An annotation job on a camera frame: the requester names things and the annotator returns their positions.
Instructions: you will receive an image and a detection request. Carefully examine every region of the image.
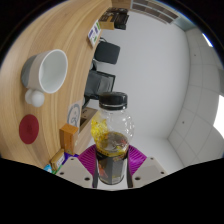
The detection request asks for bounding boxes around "grey mesh-back office chair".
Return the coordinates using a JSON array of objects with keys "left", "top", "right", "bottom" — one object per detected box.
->
[{"left": 83, "top": 69, "right": 117, "bottom": 108}]

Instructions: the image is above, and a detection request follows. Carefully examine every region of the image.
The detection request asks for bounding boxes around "dark brown box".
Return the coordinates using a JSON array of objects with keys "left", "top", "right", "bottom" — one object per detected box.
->
[{"left": 101, "top": 7, "right": 130, "bottom": 31}]

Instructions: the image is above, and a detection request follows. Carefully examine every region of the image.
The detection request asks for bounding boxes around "white and grey mug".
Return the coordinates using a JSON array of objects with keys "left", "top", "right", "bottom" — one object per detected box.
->
[{"left": 20, "top": 48, "right": 69, "bottom": 108}]

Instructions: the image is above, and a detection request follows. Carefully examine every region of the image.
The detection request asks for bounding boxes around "flat round red coaster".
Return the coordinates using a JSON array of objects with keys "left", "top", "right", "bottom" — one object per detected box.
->
[{"left": 18, "top": 113, "right": 40, "bottom": 145}]

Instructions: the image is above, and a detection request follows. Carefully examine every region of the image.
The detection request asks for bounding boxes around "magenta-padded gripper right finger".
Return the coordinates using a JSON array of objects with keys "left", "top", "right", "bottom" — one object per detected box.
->
[{"left": 125, "top": 143, "right": 168, "bottom": 188}]

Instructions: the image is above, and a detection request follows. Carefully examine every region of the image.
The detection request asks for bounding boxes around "tan cardboard box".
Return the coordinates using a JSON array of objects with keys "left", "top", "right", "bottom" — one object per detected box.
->
[{"left": 98, "top": 19, "right": 116, "bottom": 31}]

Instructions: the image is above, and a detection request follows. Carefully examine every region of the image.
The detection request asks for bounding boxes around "clear bottle with black cap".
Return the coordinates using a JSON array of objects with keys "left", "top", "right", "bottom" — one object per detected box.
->
[{"left": 90, "top": 91, "right": 136, "bottom": 186}]

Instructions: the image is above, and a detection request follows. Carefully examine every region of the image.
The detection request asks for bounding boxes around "black office chair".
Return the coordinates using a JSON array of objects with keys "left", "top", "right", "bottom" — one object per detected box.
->
[{"left": 93, "top": 40, "right": 121, "bottom": 65}]

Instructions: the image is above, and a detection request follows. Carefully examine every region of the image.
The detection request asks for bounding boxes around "wooden side desk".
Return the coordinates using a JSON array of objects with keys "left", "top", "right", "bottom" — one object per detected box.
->
[{"left": 75, "top": 106, "right": 101, "bottom": 148}]

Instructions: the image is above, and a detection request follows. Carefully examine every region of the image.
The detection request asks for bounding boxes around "orange-brown box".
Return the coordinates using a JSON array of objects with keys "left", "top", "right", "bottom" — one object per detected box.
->
[{"left": 59, "top": 123, "right": 80, "bottom": 156}]

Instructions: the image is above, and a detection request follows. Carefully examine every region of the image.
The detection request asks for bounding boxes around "green and white leaflet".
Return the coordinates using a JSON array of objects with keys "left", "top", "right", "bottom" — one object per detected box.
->
[{"left": 87, "top": 19, "right": 102, "bottom": 48}]

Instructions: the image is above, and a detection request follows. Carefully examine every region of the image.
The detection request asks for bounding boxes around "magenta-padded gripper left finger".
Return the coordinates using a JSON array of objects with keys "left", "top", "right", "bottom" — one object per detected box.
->
[{"left": 55, "top": 144, "right": 99, "bottom": 188}]

